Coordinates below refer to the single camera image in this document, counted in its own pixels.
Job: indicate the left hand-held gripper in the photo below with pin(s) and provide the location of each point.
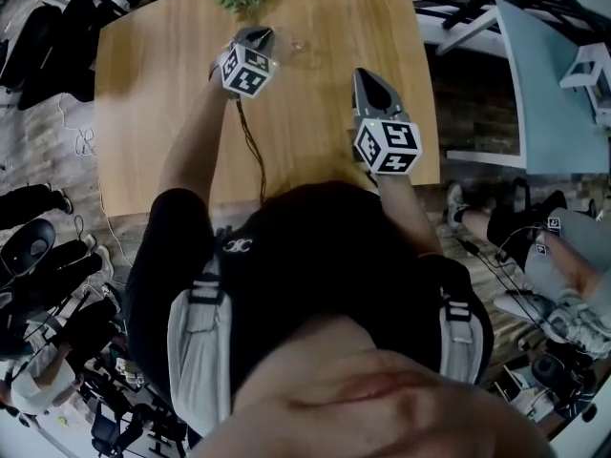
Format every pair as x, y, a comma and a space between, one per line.
246, 72

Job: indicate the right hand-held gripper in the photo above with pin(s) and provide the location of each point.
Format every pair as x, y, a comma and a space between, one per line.
389, 143

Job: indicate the clear glass vase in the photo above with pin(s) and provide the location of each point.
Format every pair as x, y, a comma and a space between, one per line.
286, 53

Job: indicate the person's right forearm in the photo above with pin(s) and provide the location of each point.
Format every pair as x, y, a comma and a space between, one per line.
410, 213

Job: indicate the person's left forearm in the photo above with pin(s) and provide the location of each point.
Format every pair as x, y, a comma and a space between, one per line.
195, 146

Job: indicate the light blue table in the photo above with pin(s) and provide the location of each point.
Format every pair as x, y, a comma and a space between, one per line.
544, 112

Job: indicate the person's black shirt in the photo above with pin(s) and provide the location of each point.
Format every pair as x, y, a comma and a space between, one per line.
310, 265

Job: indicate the black mesh office chair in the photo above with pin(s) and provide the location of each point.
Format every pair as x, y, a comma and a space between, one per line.
52, 50

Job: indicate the white desktop rack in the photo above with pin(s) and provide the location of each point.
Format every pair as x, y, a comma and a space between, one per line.
589, 79

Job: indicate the black round stool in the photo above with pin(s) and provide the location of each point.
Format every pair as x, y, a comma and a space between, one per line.
31, 246

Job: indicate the person's face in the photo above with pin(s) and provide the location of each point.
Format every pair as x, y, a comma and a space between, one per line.
382, 413

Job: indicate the white shelf with papers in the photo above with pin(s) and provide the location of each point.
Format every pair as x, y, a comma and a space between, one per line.
530, 389

